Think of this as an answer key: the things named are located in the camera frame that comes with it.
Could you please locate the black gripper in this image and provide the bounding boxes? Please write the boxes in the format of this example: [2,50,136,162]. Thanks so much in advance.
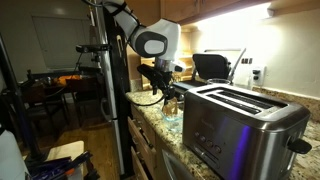
[155,69,177,103]

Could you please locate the stainless steel toaster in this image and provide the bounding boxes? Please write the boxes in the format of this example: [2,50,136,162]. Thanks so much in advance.
[182,83,313,180]

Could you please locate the clear glass baking dish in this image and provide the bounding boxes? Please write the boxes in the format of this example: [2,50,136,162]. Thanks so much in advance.
[160,106,185,133]

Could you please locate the wooden shelf unit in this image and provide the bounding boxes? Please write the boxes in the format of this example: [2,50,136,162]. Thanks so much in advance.
[126,43,196,92]

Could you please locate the black panini grill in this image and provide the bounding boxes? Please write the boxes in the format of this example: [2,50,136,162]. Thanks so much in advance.
[173,48,248,98]

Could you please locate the wooden counter drawers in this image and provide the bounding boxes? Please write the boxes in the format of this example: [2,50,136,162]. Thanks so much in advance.
[126,103,188,180]

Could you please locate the stainless steel refrigerator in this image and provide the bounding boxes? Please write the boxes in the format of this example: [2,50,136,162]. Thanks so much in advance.
[88,4,126,176]

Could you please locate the wooden upper cabinet over light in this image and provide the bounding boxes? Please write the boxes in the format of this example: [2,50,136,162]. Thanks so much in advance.
[124,0,274,26]

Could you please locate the dark wooden chair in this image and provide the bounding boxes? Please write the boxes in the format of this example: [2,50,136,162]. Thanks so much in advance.
[21,83,69,134]
[66,78,108,124]

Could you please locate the long under-cabinet light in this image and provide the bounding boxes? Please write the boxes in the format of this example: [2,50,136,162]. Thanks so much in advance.
[196,3,274,34]

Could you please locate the orange object on table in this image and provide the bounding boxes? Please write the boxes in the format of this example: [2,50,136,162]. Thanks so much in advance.
[58,74,82,83]

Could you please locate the light wooden stool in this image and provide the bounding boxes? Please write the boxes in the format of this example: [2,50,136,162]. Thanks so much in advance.
[45,140,86,180]

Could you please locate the window with white blind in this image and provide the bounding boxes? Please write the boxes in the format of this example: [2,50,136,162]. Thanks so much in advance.
[31,14,93,71]

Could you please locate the dark tool bundle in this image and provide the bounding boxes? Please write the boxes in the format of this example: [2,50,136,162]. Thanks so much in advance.
[28,150,99,180]

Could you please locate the black slanted stand pole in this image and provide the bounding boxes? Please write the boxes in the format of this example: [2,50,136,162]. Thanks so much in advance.
[0,33,43,161]

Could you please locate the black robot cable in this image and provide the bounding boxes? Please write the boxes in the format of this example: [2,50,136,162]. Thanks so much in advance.
[128,84,166,108]

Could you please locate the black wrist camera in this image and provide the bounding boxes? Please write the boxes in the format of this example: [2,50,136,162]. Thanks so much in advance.
[137,63,160,88]

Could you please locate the silver appliance door handle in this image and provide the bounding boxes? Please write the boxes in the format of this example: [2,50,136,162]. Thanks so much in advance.
[161,149,198,180]

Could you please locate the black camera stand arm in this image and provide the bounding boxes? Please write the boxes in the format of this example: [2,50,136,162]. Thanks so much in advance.
[76,51,103,76]

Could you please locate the black stereo camera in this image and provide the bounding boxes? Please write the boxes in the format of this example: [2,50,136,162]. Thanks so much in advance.
[75,43,112,54]

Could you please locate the white wall outlet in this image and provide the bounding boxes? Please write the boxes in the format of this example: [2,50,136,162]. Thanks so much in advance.
[251,64,268,88]

